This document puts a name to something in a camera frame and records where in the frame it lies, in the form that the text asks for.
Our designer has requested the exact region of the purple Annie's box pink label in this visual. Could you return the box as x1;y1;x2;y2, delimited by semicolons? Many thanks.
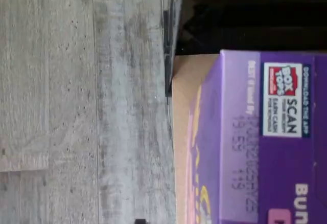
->
182;49;327;224

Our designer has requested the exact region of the black metal shelving rack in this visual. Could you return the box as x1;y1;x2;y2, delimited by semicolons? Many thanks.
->
159;0;327;99

